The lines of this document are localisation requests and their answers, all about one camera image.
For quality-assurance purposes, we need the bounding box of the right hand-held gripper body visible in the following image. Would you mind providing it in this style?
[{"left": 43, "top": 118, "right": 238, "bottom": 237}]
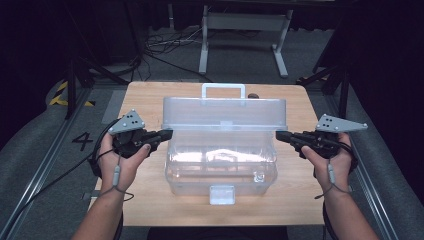
[{"left": 301, "top": 113, "right": 369, "bottom": 159}]

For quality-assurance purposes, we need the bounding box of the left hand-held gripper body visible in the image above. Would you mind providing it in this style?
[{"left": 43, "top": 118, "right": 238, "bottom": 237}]
[{"left": 108, "top": 109, "right": 158, "bottom": 160}]

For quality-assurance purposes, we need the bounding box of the clear plastic storage box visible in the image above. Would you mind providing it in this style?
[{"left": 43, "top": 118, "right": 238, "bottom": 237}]
[{"left": 161, "top": 83, "right": 289, "bottom": 206}]

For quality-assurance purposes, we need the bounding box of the person's right hand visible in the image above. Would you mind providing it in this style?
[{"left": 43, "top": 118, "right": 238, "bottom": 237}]
[{"left": 301, "top": 132, "right": 353, "bottom": 194}]

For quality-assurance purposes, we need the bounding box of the person's left hand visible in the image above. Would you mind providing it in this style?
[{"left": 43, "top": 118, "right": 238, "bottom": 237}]
[{"left": 98, "top": 132, "right": 152, "bottom": 194}]

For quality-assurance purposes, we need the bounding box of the black tripod stand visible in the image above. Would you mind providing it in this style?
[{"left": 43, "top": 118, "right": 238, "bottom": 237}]
[
  {"left": 64, "top": 55, "right": 132, "bottom": 121},
  {"left": 295, "top": 62, "right": 352, "bottom": 120}
]

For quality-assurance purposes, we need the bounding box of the yellow black floor tape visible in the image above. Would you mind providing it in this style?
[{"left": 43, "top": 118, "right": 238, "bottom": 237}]
[{"left": 48, "top": 81, "right": 96, "bottom": 108}]

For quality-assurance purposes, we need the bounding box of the right gripper grey wrist cord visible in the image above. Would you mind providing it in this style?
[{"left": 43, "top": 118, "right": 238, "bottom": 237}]
[{"left": 314, "top": 162, "right": 352, "bottom": 201}]

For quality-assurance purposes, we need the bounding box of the gripper grey wrist cord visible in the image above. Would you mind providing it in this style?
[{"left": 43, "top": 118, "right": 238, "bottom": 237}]
[
  {"left": 314, "top": 162, "right": 352, "bottom": 201},
  {"left": 97, "top": 154, "right": 135, "bottom": 203}
]

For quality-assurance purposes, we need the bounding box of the right gripper thick black cable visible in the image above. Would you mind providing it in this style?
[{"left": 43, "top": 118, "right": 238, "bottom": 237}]
[{"left": 321, "top": 141, "right": 360, "bottom": 240}]

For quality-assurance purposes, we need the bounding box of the gripper thick black cable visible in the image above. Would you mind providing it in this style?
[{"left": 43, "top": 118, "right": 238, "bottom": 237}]
[
  {"left": 321, "top": 141, "right": 360, "bottom": 240},
  {"left": 88, "top": 118, "right": 125, "bottom": 240}
]

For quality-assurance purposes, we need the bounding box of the left gripper grey wrist cord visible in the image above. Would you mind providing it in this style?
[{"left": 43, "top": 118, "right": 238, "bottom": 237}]
[{"left": 97, "top": 154, "right": 135, "bottom": 203}]

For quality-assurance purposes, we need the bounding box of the left gripper thick black cable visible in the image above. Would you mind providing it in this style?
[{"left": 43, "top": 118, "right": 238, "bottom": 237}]
[{"left": 88, "top": 118, "right": 125, "bottom": 240}]

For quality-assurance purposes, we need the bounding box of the grey table edge bracket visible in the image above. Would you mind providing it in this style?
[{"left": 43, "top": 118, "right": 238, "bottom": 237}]
[{"left": 82, "top": 190, "right": 102, "bottom": 201}]

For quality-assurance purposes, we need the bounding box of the metal floor rail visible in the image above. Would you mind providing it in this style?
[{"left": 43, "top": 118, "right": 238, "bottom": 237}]
[
  {"left": 0, "top": 87, "right": 93, "bottom": 240},
  {"left": 324, "top": 89, "right": 400, "bottom": 240}
]

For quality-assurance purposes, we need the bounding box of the thin black floor cable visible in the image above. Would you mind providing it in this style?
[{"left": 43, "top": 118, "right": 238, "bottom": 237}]
[{"left": 9, "top": 156, "right": 96, "bottom": 221}]

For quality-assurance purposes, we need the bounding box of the tangle of floor cables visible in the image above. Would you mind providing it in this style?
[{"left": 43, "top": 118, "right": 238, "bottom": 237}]
[{"left": 143, "top": 25, "right": 215, "bottom": 84}]

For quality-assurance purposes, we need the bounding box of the grey metal desk frame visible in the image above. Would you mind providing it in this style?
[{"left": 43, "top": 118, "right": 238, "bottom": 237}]
[{"left": 198, "top": 4, "right": 295, "bottom": 80}]

